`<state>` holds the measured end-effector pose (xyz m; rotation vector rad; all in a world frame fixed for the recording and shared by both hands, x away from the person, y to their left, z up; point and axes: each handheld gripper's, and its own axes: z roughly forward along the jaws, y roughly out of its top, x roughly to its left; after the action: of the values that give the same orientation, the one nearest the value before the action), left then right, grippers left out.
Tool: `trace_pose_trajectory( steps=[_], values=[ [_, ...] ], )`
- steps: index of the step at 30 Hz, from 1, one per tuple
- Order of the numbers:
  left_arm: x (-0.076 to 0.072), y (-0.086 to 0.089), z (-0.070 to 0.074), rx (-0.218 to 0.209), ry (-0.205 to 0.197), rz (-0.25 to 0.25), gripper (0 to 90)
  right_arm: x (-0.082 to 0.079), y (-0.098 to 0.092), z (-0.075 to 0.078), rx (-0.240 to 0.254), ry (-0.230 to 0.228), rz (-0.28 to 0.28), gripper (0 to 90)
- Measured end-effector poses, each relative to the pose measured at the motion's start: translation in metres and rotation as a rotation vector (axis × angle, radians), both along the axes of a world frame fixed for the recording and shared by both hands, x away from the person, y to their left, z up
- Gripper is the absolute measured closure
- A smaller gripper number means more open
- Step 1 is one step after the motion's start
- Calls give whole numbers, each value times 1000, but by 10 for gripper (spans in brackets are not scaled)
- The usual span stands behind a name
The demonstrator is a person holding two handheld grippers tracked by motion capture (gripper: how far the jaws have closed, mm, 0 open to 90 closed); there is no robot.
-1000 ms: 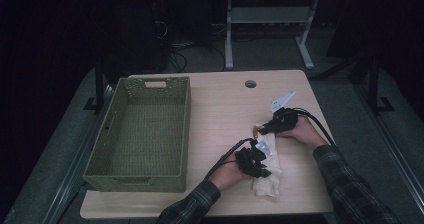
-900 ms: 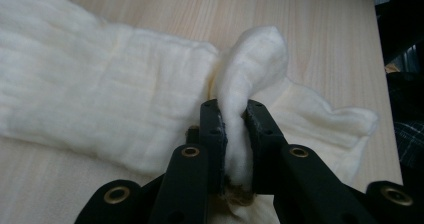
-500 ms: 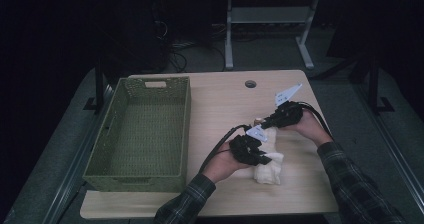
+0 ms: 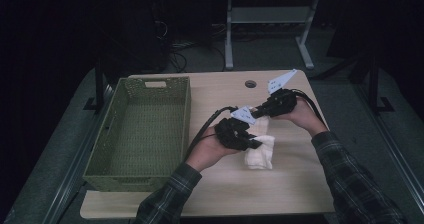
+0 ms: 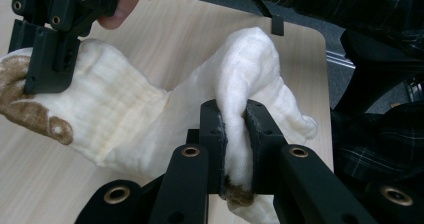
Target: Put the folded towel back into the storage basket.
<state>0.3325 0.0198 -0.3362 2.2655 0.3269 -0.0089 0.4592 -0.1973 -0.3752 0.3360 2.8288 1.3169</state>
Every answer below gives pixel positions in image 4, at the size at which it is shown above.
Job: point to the white metal desk frame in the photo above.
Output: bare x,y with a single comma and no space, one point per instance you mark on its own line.
228,34

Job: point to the green perforated plastic basket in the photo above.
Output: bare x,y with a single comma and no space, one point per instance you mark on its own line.
146,124

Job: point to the white cloth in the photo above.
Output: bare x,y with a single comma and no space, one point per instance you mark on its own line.
260,157

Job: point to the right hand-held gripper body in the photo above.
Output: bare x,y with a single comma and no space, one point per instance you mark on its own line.
281,104

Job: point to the person's right hand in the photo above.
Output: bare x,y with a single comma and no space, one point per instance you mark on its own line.
306,117

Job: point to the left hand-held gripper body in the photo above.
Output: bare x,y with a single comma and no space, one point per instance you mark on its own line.
231,134

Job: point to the person's left hand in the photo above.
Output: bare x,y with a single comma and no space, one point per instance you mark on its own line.
208,150

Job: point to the black metal stand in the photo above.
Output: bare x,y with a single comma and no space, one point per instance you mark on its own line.
99,84
374,84

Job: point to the aluminium floor rail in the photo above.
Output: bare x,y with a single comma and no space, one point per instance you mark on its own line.
71,180
396,154

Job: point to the grey round table grommet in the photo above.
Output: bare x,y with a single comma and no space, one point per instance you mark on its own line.
250,84

